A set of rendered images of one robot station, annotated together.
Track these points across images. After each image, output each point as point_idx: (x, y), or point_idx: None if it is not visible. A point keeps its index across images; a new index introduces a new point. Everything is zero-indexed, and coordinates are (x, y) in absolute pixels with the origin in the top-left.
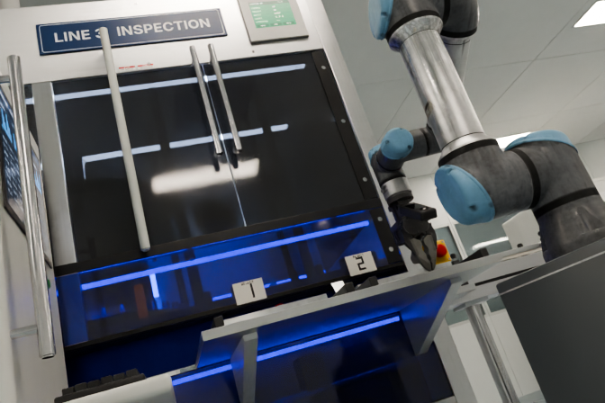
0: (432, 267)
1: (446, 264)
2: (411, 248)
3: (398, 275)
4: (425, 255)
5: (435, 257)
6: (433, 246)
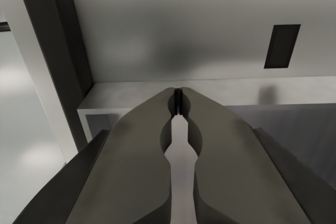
0: (174, 88)
1: (102, 101)
2: (287, 155)
3: (330, 99)
4: (195, 113)
5: (145, 101)
6: (116, 143)
